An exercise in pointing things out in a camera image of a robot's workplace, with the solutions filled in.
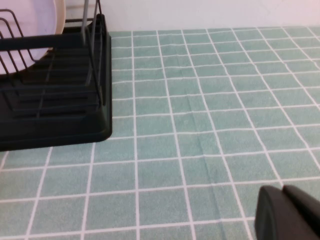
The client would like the cream round plate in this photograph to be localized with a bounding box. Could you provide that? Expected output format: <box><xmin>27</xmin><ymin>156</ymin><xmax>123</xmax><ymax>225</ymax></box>
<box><xmin>51</xmin><ymin>0</ymin><xmax>67</xmax><ymax>36</ymax></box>

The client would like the pink round plate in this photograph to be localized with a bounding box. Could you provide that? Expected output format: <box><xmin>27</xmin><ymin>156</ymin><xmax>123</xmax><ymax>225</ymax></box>
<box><xmin>0</xmin><ymin>0</ymin><xmax>57</xmax><ymax>76</ymax></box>

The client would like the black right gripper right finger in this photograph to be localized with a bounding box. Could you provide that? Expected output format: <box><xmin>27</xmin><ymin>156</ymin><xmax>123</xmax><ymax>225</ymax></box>
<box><xmin>283</xmin><ymin>184</ymin><xmax>320</xmax><ymax>217</ymax></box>

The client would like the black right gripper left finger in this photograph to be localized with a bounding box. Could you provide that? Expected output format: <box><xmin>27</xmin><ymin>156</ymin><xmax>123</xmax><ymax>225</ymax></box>
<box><xmin>254</xmin><ymin>185</ymin><xmax>320</xmax><ymax>240</ymax></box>

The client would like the green checked tablecloth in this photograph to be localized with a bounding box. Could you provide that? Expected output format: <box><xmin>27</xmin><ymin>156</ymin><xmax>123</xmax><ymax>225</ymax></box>
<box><xmin>0</xmin><ymin>26</ymin><xmax>320</xmax><ymax>240</ymax></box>

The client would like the black wire dish rack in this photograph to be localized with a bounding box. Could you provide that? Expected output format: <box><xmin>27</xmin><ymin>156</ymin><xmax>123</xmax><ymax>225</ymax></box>
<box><xmin>0</xmin><ymin>0</ymin><xmax>106</xmax><ymax>119</ymax></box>

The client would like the black dish drying rack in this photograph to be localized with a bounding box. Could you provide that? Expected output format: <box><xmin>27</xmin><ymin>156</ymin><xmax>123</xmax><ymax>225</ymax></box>
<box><xmin>0</xmin><ymin>14</ymin><xmax>113</xmax><ymax>152</ymax></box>

